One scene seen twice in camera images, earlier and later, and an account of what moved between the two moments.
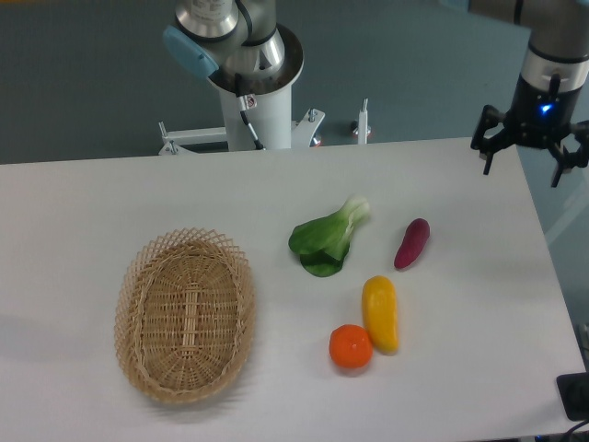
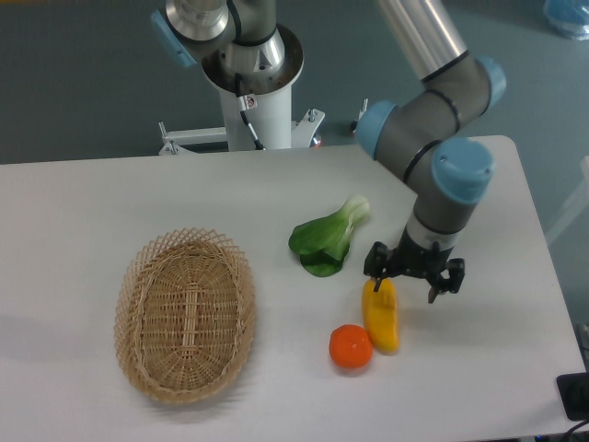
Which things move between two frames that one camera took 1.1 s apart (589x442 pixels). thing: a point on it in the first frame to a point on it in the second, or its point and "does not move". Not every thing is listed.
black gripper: (539, 116) to (410, 259)
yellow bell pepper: (379, 307) does not move
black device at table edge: (574, 389) does not move
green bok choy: (322, 243) does not move
